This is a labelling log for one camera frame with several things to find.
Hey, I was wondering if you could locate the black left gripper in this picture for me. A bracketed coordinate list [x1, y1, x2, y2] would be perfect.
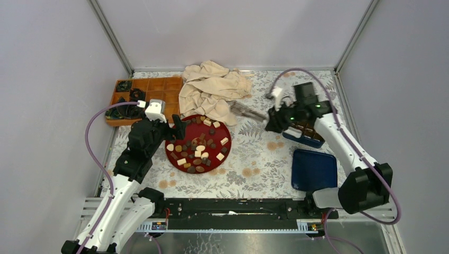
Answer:
[141, 111, 187, 158]

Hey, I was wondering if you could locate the navy chocolate box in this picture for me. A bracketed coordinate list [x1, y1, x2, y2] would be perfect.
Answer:
[282, 122, 325, 149]

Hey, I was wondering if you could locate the beige crumpled cloth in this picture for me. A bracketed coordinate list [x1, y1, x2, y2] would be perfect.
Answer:
[178, 60, 253, 126]

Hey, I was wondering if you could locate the navy box lid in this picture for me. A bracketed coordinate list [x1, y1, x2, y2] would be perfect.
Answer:
[291, 149, 338, 192]

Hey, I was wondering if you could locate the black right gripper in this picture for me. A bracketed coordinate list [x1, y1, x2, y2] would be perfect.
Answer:
[265, 98, 304, 133]

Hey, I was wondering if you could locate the dark rolled tie patterned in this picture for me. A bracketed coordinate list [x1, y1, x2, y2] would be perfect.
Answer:
[117, 104, 142, 120]

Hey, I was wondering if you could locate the white block chocolate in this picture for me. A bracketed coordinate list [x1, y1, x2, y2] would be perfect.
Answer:
[216, 153, 225, 161]

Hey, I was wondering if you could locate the wooden compartment tray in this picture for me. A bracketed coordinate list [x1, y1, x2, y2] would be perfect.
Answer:
[105, 77, 183, 127]

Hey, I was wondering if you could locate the red round tray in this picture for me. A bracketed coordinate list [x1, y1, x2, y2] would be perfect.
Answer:
[164, 114, 232, 174]

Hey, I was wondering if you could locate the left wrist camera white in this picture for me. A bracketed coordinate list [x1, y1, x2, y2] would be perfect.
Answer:
[137, 99, 167, 123]

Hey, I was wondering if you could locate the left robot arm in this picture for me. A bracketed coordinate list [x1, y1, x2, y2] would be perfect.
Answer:
[61, 114, 187, 253]

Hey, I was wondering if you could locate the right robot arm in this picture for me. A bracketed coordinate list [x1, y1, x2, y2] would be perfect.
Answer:
[265, 82, 392, 218]

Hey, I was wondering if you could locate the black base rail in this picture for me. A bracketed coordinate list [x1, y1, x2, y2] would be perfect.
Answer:
[131, 197, 339, 231]

